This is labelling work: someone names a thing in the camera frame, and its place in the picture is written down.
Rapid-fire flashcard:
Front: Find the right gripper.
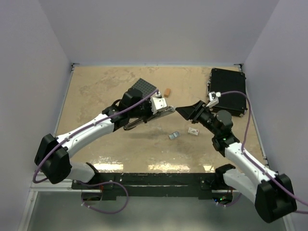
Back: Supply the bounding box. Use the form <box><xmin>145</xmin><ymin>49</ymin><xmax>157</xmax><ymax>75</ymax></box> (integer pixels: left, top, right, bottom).
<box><xmin>176</xmin><ymin>101</ymin><xmax>219</xmax><ymax>136</ymax></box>

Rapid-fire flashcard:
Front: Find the white staple box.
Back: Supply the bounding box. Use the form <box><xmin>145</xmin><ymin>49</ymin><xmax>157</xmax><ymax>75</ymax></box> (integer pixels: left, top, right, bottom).
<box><xmin>188</xmin><ymin>128</ymin><xmax>199</xmax><ymax>136</ymax></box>

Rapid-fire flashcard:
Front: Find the staple tray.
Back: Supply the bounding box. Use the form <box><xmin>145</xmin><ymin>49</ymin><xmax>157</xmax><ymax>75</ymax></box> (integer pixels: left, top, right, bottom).
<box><xmin>168</xmin><ymin>131</ymin><xmax>180</xmax><ymax>140</ymax></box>

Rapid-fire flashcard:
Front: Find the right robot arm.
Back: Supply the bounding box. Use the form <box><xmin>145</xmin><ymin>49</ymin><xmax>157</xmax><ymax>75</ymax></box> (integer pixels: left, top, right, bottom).
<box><xmin>176</xmin><ymin>101</ymin><xmax>297</xmax><ymax>223</ymax></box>

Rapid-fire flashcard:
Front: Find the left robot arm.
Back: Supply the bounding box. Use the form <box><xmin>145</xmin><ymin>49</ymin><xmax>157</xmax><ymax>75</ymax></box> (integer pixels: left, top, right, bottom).
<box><xmin>32</xmin><ymin>88</ymin><xmax>161</xmax><ymax>189</ymax></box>

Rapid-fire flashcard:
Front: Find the grey studded baseplate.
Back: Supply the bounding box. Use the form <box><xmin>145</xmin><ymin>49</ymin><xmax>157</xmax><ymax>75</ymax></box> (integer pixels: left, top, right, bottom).
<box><xmin>132</xmin><ymin>78</ymin><xmax>157</xmax><ymax>98</ymax></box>

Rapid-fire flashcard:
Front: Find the plain wooden block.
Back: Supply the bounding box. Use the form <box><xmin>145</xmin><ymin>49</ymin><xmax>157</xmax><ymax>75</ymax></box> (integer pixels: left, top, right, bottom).
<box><xmin>164</xmin><ymin>88</ymin><xmax>171</xmax><ymax>98</ymax></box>

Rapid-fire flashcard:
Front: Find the black case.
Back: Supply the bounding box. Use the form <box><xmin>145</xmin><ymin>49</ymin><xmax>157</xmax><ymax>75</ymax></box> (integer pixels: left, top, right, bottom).
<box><xmin>207</xmin><ymin>68</ymin><xmax>247</xmax><ymax>117</ymax></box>

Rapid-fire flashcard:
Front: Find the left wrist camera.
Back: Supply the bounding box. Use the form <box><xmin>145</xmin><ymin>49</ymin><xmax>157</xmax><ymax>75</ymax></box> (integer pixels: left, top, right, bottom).
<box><xmin>150</xmin><ymin>94</ymin><xmax>167</xmax><ymax>115</ymax></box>

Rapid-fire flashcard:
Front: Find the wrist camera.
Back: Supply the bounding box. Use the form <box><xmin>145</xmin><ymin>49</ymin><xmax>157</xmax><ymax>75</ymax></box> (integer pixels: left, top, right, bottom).
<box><xmin>150</xmin><ymin>94</ymin><xmax>167</xmax><ymax>115</ymax></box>
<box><xmin>206</xmin><ymin>91</ymin><xmax>221</xmax><ymax>108</ymax></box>

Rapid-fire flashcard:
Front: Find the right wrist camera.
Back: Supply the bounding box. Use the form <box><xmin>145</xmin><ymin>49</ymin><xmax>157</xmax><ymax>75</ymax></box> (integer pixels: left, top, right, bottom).
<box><xmin>206</xmin><ymin>91</ymin><xmax>221</xmax><ymax>108</ymax></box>

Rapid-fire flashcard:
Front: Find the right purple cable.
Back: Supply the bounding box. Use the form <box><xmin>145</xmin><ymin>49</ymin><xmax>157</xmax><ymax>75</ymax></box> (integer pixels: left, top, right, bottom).
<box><xmin>218</xmin><ymin>90</ymin><xmax>308</xmax><ymax>208</ymax></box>

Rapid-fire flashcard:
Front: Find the black base frame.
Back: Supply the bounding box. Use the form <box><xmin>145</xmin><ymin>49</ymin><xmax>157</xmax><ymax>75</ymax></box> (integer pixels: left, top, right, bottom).
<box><xmin>72</xmin><ymin>173</ymin><xmax>230</xmax><ymax>201</ymax></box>

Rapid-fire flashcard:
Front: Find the aluminium rail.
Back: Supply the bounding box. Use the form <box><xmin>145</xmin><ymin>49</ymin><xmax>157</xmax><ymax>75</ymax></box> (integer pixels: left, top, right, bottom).
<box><xmin>29</xmin><ymin>175</ymin><xmax>72</xmax><ymax>192</ymax></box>

